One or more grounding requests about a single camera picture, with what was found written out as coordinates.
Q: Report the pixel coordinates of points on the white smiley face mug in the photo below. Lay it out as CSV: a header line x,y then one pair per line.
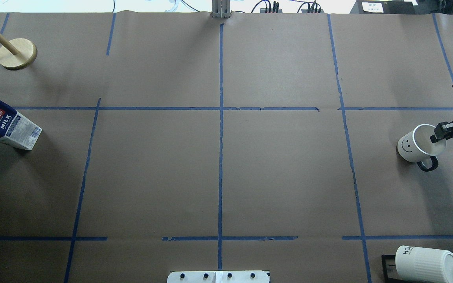
x,y
418,147

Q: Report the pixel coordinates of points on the blue white milk carton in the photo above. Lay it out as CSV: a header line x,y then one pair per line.
x,y
16,130

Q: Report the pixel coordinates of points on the wooden mug tree stand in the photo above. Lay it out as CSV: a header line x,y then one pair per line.
x,y
17,54

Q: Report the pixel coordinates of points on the aluminium frame post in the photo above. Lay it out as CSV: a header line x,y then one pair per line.
x,y
221,9

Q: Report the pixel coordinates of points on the black box with label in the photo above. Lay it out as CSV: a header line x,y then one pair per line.
x,y
396,7

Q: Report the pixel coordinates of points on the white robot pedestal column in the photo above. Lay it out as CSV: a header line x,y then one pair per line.
x,y
219,276

